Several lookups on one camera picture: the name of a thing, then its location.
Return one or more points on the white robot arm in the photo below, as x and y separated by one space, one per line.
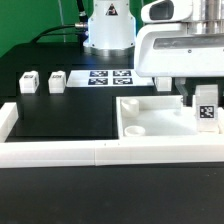
112 36

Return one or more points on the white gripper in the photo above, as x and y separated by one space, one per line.
181 38

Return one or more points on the white square table top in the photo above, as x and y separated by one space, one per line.
156 116

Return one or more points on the white marker sheet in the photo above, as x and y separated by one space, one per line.
107 78

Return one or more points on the white U-shaped obstacle fence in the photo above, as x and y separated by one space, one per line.
134 150

